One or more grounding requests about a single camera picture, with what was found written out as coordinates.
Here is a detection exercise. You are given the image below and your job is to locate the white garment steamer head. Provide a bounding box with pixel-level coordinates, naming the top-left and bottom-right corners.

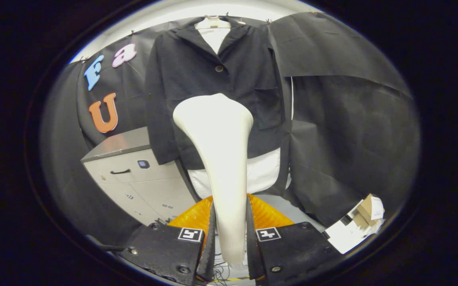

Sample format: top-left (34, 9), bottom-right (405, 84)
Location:
top-left (173, 93), bottom-right (254, 271)

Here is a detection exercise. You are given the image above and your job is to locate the white flat box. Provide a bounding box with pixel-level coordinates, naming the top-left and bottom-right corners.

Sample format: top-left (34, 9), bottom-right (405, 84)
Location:
top-left (324, 207), bottom-right (376, 255)

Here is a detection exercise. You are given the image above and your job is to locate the white dress form mannequin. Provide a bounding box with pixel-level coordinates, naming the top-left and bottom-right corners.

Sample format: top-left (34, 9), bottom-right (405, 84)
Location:
top-left (187, 15), bottom-right (293, 200)

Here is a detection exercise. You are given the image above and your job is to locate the black jacket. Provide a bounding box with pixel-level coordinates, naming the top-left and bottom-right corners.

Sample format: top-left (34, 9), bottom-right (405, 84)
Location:
top-left (145, 16), bottom-right (293, 170)

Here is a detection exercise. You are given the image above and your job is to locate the grey drawer cabinet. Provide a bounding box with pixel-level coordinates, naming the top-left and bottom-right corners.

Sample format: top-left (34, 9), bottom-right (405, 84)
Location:
top-left (81, 126), bottom-right (200, 227)

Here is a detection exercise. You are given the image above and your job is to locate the brown cardboard box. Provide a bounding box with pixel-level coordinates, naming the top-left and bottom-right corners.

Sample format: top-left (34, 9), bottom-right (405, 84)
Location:
top-left (352, 193), bottom-right (385, 231)

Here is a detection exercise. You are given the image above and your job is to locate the tangle of floor cables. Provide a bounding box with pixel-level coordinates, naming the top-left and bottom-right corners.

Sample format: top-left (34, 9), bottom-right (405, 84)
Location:
top-left (209, 260), bottom-right (249, 282)

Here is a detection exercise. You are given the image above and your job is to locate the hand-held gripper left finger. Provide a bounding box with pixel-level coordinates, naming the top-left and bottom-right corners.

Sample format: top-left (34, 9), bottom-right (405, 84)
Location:
top-left (120, 195), bottom-right (216, 286)

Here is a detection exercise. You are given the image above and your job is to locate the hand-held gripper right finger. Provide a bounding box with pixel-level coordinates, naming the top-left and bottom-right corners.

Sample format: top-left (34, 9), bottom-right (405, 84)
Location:
top-left (246, 194), bottom-right (341, 286)

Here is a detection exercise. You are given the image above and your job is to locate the black backdrop cloth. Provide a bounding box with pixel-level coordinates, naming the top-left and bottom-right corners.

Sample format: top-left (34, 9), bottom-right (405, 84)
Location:
top-left (40, 11), bottom-right (420, 247)

